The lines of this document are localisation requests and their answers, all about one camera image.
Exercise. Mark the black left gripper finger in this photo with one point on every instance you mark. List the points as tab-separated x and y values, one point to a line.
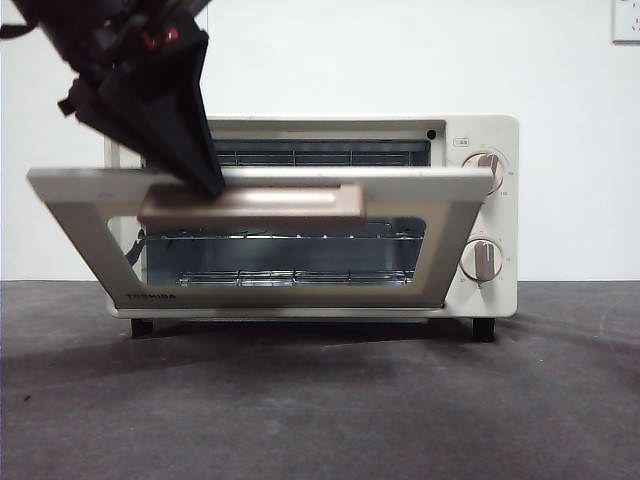
115	115
185	100

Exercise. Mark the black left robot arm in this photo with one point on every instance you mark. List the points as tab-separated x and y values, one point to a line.
90	30

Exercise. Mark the cream white Toshiba toaster oven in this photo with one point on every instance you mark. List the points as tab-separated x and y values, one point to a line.
475	132

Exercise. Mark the cream temperature knob, beige grip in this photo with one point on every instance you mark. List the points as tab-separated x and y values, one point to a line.
480	161

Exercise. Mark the cream timer knob, beige grip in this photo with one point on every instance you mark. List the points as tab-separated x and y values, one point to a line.
481	260

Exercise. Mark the white wall socket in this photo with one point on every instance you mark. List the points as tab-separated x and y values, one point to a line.
627	20

